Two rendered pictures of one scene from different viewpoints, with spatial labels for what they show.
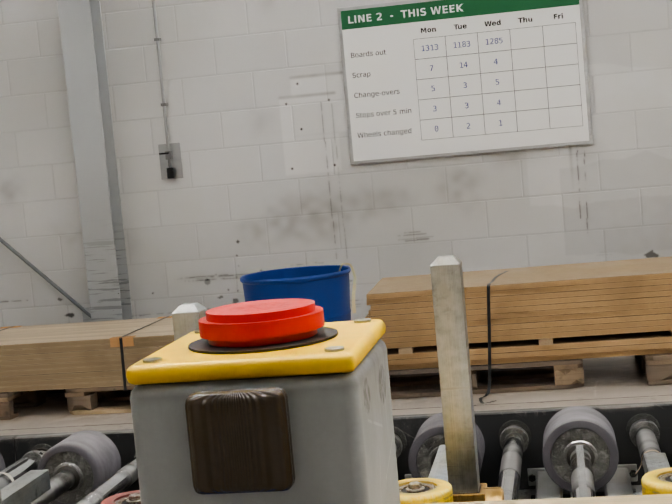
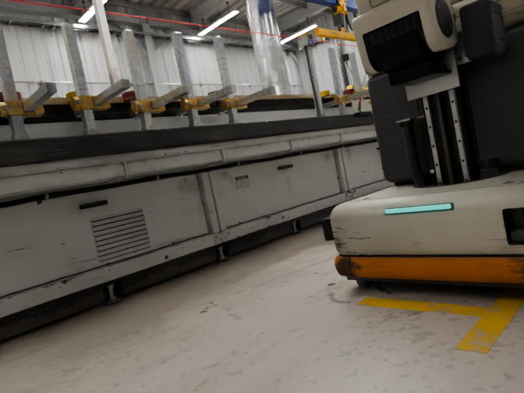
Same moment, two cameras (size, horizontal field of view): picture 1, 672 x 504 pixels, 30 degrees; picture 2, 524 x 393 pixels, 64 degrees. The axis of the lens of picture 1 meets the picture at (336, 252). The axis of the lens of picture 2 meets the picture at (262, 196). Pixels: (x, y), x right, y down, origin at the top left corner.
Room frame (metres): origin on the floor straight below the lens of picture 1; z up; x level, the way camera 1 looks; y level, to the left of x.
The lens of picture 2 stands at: (-0.77, 2.47, 0.42)
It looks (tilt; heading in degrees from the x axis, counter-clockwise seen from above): 3 degrees down; 305
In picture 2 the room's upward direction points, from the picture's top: 12 degrees counter-clockwise
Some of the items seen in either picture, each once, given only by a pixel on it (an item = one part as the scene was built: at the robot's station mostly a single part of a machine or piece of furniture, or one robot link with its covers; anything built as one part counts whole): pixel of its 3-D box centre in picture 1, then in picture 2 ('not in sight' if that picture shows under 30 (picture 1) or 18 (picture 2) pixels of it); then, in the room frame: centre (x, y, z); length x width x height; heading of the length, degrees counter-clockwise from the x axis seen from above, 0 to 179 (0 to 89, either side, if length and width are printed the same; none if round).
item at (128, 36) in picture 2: not in sight; (139, 86); (0.62, 1.25, 0.89); 0.04 x 0.04 x 0.48; 80
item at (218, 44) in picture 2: not in sight; (226, 83); (0.53, 0.75, 0.91); 0.04 x 0.04 x 0.48; 80
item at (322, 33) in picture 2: not in sight; (344, 35); (2.11, -5.21, 2.65); 1.71 x 0.09 x 0.32; 80
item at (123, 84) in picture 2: not in sight; (100, 100); (0.61, 1.46, 0.82); 0.43 x 0.03 x 0.04; 170
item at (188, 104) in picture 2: not in sight; (194, 104); (0.57, 0.98, 0.81); 0.14 x 0.06 x 0.05; 80
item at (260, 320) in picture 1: (262, 332); not in sight; (0.40, 0.03, 1.22); 0.04 x 0.04 x 0.02
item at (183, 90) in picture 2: not in sight; (157, 104); (0.56, 1.22, 0.80); 0.43 x 0.03 x 0.04; 170
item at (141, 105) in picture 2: not in sight; (148, 106); (0.61, 1.22, 0.81); 0.14 x 0.06 x 0.05; 80
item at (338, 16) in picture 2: not in sight; (341, 19); (2.11, -5.21, 2.95); 0.34 x 0.26 x 0.49; 80
